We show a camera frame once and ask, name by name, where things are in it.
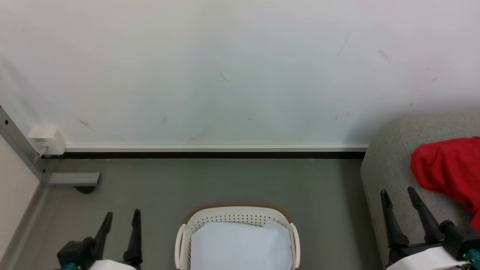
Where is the grey metal partition frame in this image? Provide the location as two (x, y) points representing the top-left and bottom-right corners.
(0, 106), (102, 194)

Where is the red clothing with white stripes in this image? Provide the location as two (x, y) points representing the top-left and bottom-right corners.
(410, 136), (480, 230)

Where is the white laundry basket brown rim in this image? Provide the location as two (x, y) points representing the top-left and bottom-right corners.
(174, 202), (301, 270)

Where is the grey fabric sofa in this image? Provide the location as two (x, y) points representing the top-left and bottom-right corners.
(360, 112), (480, 270)

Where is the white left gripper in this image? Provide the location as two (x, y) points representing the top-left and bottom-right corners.
(87, 209), (143, 270)

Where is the white black baseboard strip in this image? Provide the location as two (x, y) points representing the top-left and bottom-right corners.
(41, 144), (370, 159)

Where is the white wall outlet box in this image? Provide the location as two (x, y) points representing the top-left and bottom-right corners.
(27, 125), (68, 156)

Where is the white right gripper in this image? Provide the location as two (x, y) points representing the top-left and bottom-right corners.
(380, 186), (467, 270)

